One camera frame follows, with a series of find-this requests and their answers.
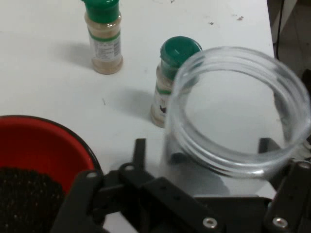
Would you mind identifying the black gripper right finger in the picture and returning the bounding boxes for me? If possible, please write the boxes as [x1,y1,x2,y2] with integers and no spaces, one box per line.
[258,137,311,233]

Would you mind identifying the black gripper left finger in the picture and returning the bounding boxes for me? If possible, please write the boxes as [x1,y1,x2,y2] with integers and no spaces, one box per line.
[50,138,227,233]

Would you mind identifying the clear plastic jar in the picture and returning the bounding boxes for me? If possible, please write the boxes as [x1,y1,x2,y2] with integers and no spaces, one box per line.
[163,46,311,195]

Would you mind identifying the black seeds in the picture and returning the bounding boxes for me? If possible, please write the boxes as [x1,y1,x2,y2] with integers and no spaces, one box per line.
[0,166,67,233]

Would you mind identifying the red bowl with black rim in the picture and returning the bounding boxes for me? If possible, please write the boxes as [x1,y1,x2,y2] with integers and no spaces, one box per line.
[0,115,104,233]

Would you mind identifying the green-lidded spice bottle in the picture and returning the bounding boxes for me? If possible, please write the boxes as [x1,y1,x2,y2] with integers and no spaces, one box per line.
[150,35,204,129]
[81,0,124,76]

